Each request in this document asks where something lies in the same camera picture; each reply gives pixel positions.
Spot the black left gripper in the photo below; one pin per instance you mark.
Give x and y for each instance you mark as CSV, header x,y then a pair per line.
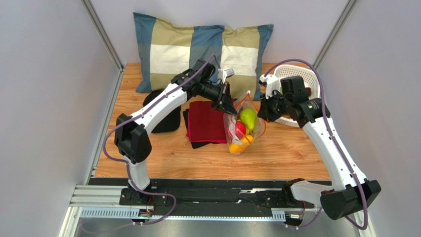
x,y
227,104

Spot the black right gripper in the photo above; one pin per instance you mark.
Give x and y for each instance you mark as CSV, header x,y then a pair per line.
x,y
266,109

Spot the green pear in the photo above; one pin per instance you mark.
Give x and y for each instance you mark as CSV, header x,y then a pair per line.
x,y
248,117

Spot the clear zip bag orange zipper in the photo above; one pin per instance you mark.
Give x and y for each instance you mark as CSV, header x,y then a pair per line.
x,y
245,101

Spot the red apple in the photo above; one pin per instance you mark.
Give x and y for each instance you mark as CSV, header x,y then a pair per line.
x,y
240,129

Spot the orange yellow mango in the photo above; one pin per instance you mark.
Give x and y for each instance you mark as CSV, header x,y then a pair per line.
x,y
237,148

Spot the yellow pear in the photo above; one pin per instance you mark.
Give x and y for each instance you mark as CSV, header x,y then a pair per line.
x,y
247,139

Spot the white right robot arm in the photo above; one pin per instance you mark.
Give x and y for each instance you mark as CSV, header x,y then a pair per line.
x,y
350,190

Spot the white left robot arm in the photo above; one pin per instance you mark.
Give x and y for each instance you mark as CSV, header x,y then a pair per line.
x,y
132,132

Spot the dark red folded cloth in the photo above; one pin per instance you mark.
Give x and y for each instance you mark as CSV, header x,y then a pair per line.
x,y
205,124

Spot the white perforated plastic basket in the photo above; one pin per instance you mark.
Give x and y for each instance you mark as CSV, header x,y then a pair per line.
x,y
309,77

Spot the black folded cloth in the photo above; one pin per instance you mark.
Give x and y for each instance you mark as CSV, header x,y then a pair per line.
x,y
195,144

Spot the black cap with letter R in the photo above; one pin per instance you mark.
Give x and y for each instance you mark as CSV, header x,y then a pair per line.
x,y
168,124

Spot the blue beige checkered pillow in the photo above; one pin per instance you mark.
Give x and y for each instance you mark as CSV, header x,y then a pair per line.
x,y
166,50

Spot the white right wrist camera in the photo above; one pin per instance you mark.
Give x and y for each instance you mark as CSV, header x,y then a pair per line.
x,y
271,84

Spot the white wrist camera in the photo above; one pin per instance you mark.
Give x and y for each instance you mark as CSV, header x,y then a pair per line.
x,y
224,74
271,84

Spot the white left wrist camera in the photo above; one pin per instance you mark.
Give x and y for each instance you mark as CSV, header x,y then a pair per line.
x,y
224,74

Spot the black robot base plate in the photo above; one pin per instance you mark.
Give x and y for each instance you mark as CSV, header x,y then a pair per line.
x,y
208,198

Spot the right aluminium corner post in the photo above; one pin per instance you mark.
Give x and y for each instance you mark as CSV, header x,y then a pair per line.
x,y
335,31

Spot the aluminium corner post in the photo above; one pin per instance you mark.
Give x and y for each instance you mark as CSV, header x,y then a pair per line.
x,y
93,15
335,31

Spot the aluminium frame rail base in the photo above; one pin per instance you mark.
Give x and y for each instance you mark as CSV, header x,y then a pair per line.
x,y
93,211

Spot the left aluminium corner post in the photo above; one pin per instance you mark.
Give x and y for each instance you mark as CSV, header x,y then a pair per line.
x,y
93,15

